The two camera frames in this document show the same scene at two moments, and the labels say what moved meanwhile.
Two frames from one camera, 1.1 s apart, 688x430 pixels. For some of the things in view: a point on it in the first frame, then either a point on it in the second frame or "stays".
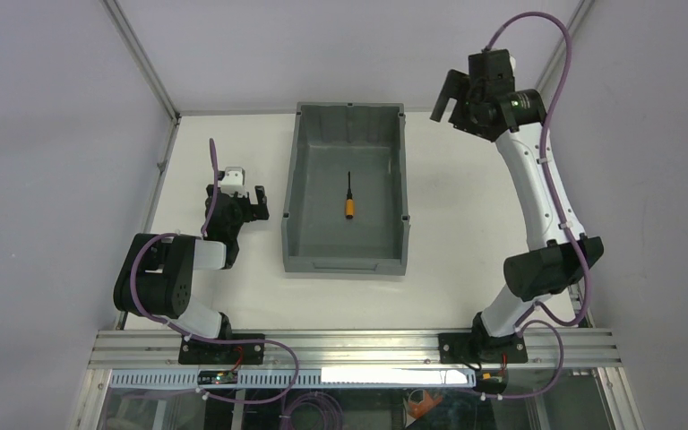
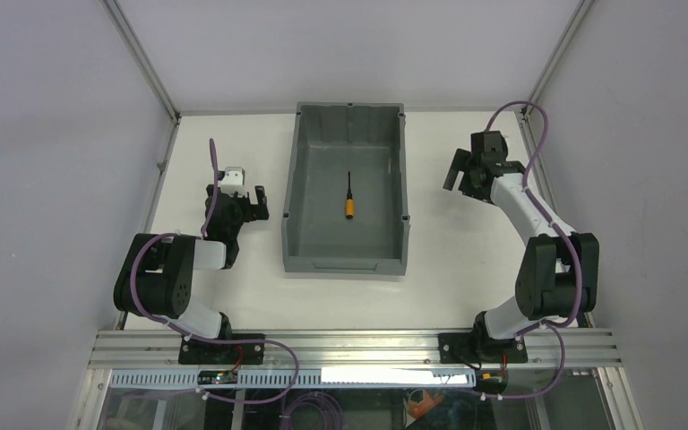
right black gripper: x=460 y=103 -> x=465 y=176
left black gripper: x=236 y=200 stays
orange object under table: x=425 y=407 stays
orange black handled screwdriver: x=349 y=208 stays
